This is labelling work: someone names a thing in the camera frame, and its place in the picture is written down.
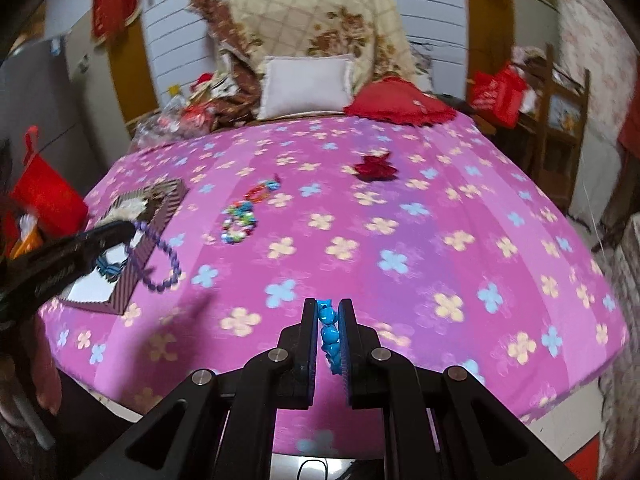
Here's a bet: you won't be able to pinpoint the purple bead necklace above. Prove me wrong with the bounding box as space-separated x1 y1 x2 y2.
125 220 182 293

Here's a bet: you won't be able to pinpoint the striped gift box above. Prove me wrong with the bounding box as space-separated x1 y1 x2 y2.
57 177 190 317

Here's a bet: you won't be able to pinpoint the pink floral bedsheet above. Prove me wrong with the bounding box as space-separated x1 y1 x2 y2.
37 110 628 461

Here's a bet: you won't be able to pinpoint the colourful round bead bracelet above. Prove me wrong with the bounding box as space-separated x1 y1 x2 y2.
221 215 254 246

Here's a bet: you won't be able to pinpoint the red hair bow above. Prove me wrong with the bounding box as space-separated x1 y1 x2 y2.
355 150 399 182

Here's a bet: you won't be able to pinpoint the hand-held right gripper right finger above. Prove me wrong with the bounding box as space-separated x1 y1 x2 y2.
337 297 576 480

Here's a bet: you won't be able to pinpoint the red pillow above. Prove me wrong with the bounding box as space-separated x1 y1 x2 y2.
344 77 458 126

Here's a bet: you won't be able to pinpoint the person's left forearm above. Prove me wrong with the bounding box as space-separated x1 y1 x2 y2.
27 305 64 413

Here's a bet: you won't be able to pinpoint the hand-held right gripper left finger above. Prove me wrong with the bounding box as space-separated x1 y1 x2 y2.
95 297 321 480

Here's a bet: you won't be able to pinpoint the floral quilt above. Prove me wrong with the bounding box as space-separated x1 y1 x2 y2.
190 0 426 91

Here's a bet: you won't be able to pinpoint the blue bead bracelet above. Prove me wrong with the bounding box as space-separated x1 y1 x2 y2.
315 297 346 376

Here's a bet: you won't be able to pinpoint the blue striped elastic band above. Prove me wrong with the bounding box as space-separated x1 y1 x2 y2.
95 257 124 279

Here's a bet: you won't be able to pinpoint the colourful flower bracelet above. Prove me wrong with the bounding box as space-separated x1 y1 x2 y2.
222 201 257 226

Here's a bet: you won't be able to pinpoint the red gift bag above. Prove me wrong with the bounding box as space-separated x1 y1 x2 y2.
10 127 90 238

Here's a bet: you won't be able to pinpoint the wooden chair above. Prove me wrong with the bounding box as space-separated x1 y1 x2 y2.
520 45 592 211

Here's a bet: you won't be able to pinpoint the white pillow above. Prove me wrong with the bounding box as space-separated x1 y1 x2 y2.
257 55 357 121

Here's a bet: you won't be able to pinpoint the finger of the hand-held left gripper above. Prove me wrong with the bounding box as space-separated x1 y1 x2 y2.
70 220 138 262

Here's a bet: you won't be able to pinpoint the clear plastic bags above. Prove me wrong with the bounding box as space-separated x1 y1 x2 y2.
132 95 216 150

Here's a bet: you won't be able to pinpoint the grey refrigerator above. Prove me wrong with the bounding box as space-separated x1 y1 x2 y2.
0 35 132 241

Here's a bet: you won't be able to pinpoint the red shopping bag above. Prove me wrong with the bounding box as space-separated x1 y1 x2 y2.
470 62 527 128

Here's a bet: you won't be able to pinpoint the brown patterned cloth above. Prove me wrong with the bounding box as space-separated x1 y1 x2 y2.
190 0 266 128

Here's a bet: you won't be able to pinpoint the red hanging decoration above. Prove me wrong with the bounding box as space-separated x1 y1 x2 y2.
91 0 144 43

